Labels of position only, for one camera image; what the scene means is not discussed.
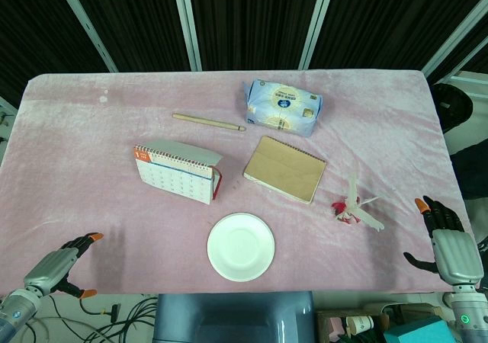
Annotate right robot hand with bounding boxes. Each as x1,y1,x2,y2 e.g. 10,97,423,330
403,194,485,287

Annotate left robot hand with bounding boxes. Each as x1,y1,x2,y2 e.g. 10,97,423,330
23,232,104,300

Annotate red desk calendar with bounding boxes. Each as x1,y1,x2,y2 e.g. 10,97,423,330
133,139,224,206

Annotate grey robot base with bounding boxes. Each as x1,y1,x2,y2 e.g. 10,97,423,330
152,291,316,343

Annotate teal box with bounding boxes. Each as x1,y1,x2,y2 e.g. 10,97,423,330
383,315,454,343

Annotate white feather shuttlecock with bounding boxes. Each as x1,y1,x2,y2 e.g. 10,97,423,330
330,163,390,232

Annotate white paper cup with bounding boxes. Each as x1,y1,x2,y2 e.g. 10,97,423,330
345,315,375,336

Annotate black round device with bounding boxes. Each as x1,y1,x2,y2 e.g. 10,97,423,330
431,82,474,133

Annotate white paper plate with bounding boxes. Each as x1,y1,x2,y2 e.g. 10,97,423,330
207,212,276,282

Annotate brown spiral notebook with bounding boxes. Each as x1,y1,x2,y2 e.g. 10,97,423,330
242,136,328,206

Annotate pink tablecloth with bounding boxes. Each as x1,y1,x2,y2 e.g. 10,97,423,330
0,69,477,295

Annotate wooden stick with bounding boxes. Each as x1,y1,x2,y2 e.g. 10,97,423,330
172,113,247,133

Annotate blue tissue pack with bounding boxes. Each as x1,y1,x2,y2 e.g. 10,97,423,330
242,78,324,137

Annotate black cable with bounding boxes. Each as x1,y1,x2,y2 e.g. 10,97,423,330
26,295,159,343

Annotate white frame post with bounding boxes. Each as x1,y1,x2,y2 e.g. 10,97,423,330
421,0,488,78
169,0,203,72
299,0,337,69
52,0,120,73

